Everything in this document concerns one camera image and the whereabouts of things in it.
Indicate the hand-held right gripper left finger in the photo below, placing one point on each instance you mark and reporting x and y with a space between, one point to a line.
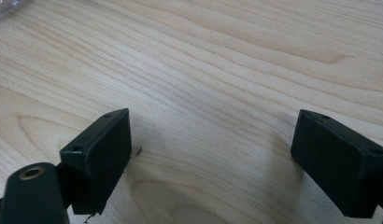
97 161

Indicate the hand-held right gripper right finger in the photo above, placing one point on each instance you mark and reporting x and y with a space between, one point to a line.
342 161

